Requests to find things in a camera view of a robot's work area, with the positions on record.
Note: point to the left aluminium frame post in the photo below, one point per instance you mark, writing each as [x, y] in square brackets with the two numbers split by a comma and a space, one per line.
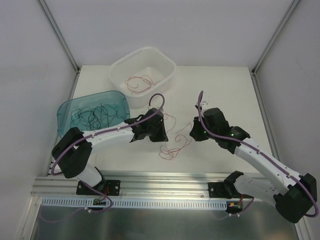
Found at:
[58, 34]

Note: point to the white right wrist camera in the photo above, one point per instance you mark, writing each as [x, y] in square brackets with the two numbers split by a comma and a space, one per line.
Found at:
[203, 105]

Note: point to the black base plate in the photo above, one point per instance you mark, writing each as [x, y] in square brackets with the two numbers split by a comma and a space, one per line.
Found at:
[106, 186]
[217, 190]

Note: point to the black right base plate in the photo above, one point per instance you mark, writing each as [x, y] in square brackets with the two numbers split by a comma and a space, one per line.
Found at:
[217, 190]

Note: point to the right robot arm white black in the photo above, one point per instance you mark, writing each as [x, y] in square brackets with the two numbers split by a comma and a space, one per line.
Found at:
[293, 195]

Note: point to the right aluminium frame post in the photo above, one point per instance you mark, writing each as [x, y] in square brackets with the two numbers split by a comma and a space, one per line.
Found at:
[276, 34]

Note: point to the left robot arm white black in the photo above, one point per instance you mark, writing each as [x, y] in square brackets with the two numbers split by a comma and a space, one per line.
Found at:
[72, 152]

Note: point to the aluminium frame post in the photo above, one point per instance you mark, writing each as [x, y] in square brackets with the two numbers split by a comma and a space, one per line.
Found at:
[58, 34]
[276, 34]

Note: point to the teal translucent plastic bin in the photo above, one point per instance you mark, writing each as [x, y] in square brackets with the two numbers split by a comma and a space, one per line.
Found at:
[93, 112]

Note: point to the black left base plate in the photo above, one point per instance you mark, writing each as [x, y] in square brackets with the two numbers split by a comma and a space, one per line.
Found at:
[106, 186]

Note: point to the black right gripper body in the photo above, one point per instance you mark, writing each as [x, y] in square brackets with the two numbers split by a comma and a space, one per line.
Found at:
[197, 129]

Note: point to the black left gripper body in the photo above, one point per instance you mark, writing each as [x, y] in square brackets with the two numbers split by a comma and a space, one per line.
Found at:
[161, 128]

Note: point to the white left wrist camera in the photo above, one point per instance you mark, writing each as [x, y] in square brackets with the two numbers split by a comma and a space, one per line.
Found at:
[160, 110]

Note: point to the white slotted cable duct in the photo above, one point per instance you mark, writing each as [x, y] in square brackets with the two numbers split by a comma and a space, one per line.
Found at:
[136, 203]

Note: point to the aluminium mounting rail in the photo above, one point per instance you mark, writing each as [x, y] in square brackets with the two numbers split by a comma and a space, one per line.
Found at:
[137, 185]

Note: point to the white plastic basket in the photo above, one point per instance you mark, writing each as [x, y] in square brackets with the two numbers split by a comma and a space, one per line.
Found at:
[142, 73]

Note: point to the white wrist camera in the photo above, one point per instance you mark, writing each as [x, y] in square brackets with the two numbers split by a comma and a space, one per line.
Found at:
[203, 105]
[160, 110]

